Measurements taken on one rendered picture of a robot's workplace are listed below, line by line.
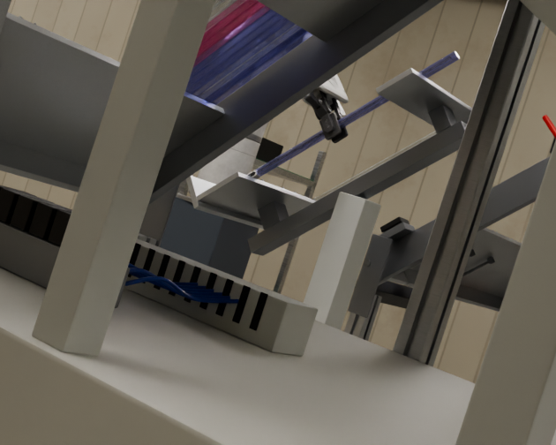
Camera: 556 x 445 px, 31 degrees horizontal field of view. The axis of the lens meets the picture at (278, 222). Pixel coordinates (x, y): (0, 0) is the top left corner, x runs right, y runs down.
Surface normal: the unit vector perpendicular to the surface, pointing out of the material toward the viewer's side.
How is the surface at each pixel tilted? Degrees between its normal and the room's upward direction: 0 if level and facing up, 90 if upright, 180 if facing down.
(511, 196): 90
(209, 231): 90
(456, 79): 90
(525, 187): 90
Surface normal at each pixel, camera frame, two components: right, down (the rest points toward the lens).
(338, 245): -0.57, -0.18
